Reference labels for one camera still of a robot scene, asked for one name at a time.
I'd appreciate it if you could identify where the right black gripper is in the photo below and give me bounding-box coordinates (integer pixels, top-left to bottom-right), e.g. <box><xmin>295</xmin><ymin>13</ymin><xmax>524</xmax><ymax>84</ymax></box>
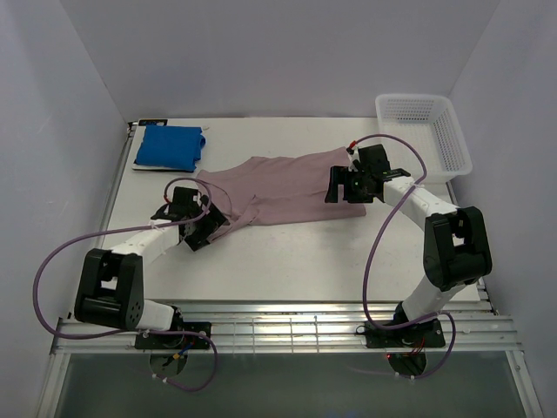
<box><xmin>325</xmin><ymin>166</ymin><xmax>373</xmax><ymax>204</ymax></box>

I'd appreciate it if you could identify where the blue tank top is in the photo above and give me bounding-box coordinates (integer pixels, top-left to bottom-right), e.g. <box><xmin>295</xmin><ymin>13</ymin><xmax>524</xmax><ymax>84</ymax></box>
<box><xmin>135</xmin><ymin>125</ymin><xmax>205</xmax><ymax>172</ymax></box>

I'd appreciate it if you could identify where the pink garment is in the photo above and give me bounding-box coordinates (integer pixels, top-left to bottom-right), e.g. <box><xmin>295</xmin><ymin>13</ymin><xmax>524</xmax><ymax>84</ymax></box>
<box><xmin>197</xmin><ymin>147</ymin><xmax>366</xmax><ymax>243</ymax></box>

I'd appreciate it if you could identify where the black white striped tank top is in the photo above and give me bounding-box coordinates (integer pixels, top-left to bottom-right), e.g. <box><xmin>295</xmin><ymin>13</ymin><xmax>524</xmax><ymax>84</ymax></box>
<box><xmin>131</xmin><ymin>162</ymin><xmax>191</xmax><ymax>173</ymax></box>

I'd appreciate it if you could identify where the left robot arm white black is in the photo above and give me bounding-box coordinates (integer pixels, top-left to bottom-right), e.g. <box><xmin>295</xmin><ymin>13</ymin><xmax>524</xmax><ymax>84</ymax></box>
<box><xmin>74</xmin><ymin>187</ymin><xmax>227</xmax><ymax>348</ymax></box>

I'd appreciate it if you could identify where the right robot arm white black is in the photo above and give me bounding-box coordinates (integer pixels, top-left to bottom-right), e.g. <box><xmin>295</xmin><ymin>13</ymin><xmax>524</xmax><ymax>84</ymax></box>
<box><xmin>325</xmin><ymin>145</ymin><xmax>493</xmax><ymax>348</ymax></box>

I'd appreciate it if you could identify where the white plastic basket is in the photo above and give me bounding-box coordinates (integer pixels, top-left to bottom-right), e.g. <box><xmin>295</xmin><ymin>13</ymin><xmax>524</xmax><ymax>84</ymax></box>
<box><xmin>375</xmin><ymin>94</ymin><xmax>473</xmax><ymax>184</ymax></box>

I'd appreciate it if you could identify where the blue label sticker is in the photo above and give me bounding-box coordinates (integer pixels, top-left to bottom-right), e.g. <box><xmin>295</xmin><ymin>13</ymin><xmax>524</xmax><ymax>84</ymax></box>
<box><xmin>138</xmin><ymin>119</ymin><xmax>168</xmax><ymax>126</ymax></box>

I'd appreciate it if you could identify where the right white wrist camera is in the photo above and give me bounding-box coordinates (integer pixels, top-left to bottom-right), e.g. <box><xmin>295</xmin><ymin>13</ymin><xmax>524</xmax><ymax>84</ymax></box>
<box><xmin>346</xmin><ymin>140</ymin><xmax>362</xmax><ymax>172</ymax></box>

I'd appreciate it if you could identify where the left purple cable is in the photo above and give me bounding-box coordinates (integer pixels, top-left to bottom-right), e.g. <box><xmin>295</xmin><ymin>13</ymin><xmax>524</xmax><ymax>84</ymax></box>
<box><xmin>32</xmin><ymin>177</ymin><xmax>238</xmax><ymax>393</ymax></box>

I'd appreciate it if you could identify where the purple cable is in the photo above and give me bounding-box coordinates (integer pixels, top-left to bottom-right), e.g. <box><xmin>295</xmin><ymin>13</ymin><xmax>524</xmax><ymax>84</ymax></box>
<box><xmin>346</xmin><ymin>132</ymin><xmax>457</xmax><ymax>381</ymax></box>
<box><xmin>32</xmin><ymin>177</ymin><xmax>238</xmax><ymax>393</ymax></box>

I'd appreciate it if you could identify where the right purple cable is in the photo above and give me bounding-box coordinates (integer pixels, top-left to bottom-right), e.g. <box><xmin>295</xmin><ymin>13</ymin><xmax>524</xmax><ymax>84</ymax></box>
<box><xmin>346</xmin><ymin>132</ymin><xmax>457</xmax><ymax>381</ymax></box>

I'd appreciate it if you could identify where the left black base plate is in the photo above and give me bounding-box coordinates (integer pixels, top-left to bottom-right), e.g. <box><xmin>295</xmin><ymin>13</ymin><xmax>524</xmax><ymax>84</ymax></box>
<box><xmin>134</xmin><ymin>321</ymin><xmax>211</xmax><ymax>351</ymax></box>

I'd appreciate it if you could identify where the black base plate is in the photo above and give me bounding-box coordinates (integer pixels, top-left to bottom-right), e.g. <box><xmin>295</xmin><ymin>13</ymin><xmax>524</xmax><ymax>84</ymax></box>
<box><xmin>134</xmin><ymin>321</ymin><xmax>211</xmax><ymax>351</ymax></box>
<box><xmin>355</xmin><ymin>319</ymin><xmax>446</xmax><ymax>348</ymax></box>

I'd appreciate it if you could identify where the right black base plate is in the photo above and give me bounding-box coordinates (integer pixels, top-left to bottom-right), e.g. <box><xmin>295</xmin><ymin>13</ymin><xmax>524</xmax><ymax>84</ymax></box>
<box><xmin>355</xmin><ymin>319</ymin><xmax>446</xmax><ymax>348</ymax></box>

